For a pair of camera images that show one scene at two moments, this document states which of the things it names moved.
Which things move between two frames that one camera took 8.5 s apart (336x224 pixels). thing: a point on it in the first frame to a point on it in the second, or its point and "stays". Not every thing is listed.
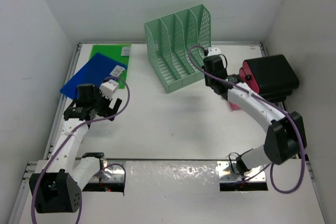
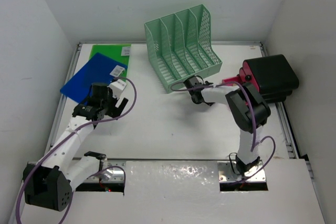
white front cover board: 187,192 stays
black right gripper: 206,81 to 210,103
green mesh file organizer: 168,39 stays
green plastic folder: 121,53 stays
